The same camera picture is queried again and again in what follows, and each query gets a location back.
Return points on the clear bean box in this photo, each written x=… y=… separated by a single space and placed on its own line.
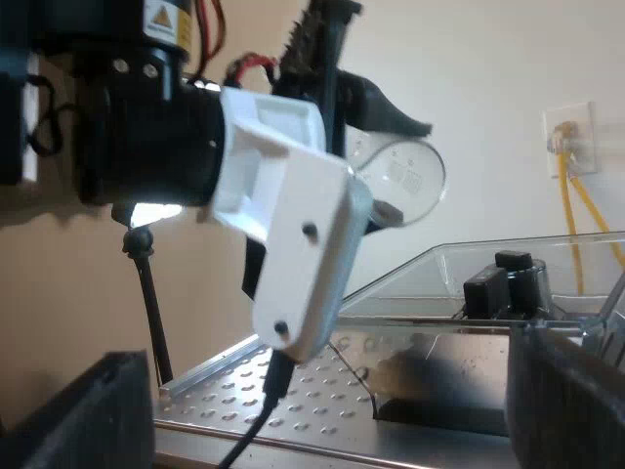
x=415 y=293

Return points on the steel espresso machine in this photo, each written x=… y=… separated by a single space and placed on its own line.
x=312 y=405

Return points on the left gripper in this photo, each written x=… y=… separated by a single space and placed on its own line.
x=317 y=58

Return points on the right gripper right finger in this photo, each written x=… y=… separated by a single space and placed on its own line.
x=566 y=410

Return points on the white wall outlet plate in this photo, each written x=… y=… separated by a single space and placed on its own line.
x=583 y=137

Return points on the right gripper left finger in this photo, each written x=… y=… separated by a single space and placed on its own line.
x=83 y=420

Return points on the clear measuring glass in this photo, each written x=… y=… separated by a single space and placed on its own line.
x=415 y=181

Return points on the black tripod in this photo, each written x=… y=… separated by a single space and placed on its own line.
x=151 y=303

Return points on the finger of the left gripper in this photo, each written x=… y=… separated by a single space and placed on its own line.
x=386 y=217

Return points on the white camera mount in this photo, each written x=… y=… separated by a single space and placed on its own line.
x=303 y=234

